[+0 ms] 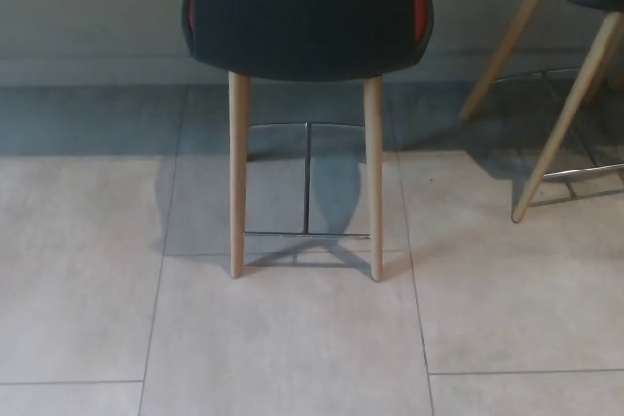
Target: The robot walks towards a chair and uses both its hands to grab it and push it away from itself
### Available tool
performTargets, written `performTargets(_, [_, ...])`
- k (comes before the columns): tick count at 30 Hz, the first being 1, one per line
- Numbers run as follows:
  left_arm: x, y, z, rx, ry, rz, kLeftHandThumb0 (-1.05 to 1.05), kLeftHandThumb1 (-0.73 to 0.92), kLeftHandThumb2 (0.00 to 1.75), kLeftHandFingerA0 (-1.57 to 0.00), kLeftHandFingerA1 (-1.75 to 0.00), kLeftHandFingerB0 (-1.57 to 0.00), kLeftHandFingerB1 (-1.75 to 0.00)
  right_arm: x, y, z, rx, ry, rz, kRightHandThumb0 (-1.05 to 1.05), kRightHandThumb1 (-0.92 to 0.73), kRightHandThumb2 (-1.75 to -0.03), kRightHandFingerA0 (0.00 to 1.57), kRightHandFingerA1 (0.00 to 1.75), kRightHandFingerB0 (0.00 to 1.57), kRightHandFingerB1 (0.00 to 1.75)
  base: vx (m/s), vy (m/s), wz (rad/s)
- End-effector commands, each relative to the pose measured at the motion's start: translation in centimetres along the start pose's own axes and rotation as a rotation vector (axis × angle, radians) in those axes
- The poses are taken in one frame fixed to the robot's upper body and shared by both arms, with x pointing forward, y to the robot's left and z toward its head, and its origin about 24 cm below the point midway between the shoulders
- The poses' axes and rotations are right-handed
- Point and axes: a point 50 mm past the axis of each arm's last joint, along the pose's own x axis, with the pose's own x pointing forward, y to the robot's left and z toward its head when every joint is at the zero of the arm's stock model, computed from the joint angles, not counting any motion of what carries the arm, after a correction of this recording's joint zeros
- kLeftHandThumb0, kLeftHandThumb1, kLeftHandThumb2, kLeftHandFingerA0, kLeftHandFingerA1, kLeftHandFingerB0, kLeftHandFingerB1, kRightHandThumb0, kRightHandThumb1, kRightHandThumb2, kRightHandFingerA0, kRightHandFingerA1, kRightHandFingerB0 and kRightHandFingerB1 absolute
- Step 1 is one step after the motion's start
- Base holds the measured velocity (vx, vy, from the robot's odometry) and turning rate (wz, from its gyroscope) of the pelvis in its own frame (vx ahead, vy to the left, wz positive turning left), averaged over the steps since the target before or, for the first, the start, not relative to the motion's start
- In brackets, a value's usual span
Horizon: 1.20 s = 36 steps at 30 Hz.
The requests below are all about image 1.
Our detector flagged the bar stool with wooden legs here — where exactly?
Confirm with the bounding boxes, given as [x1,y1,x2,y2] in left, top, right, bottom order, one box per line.
[459,0,624,224]

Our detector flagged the dark grey red-seated bar stool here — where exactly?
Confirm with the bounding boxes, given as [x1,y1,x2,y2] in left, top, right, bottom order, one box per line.
[180,0,431,284]

